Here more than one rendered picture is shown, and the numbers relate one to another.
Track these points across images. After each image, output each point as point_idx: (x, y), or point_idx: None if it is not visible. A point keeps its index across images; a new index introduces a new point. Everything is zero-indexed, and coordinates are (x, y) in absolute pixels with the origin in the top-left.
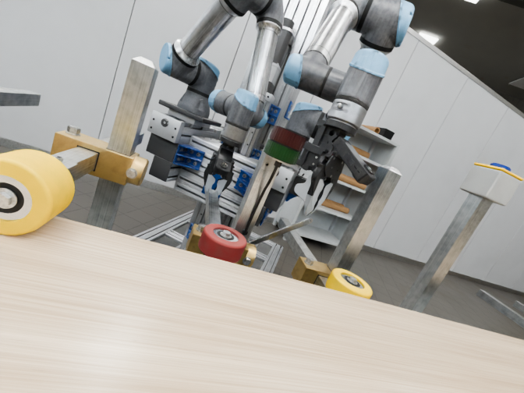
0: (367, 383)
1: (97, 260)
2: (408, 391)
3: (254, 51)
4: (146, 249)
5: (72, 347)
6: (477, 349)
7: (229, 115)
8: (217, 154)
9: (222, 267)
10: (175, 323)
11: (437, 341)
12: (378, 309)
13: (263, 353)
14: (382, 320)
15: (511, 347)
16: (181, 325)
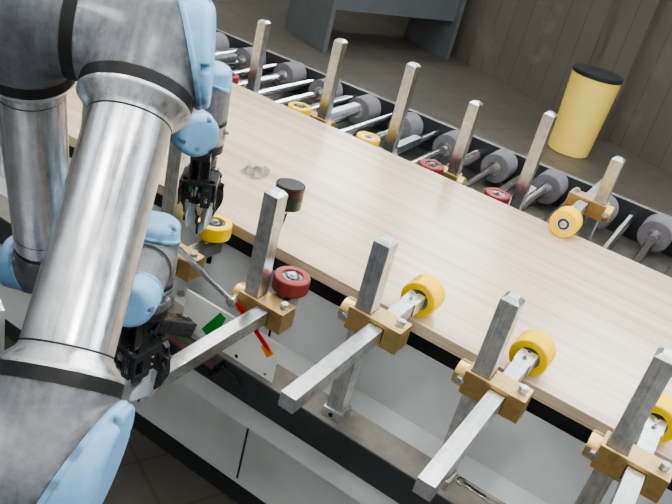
0: (304, 218)
1: (387, 286)
2: None
3: (63, 156)
4: (360, 285)
5: (401, 266)
6: None
7: (174, 272)
8: (178, 325)
9: (321, 264)
10: (367, 258)
11: None
12: (228, 213)
13: (340, 240)
14: (240, 212)
15: None
16: (365, 257)
